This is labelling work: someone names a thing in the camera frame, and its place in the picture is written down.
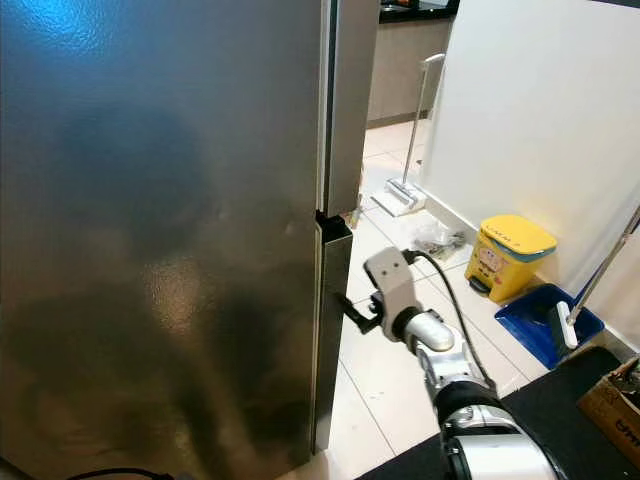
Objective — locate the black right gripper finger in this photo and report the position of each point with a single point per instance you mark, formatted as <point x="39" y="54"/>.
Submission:
<point x="353" y="304"/>
<point x="363" y="326"/>

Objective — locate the silver fridge door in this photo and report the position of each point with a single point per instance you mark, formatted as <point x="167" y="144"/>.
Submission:
<point x="160" y="400"/>

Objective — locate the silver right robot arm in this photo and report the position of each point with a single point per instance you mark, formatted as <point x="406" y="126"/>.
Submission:
<point x="470" y="410"/>

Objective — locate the silver fridge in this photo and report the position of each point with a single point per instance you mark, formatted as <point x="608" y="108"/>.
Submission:
<point x="160" y="100"/>

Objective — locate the crumpled clear plastic bag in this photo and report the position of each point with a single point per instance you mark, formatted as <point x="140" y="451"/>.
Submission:
<point x="435" y="235"/>

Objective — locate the white flat mop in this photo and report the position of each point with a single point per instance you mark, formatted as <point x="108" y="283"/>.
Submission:
<point x="400" y="195"/>

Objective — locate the yellow pedal bin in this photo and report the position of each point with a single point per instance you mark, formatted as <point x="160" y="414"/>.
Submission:
<point x="510" y="260"/>

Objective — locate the blue dustpan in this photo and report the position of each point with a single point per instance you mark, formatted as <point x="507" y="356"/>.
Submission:
<point x="530" y="325"/>

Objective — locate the printed cardboard box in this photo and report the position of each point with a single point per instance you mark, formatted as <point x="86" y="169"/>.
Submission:
<point x="610" y="405"/>

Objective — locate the grey cabinet black countertop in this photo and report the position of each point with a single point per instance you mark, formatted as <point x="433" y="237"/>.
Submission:
<point x="400" y="60"/>

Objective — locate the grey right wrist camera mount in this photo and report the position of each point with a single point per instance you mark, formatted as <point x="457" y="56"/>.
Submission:
<point x="390" y="285"/>

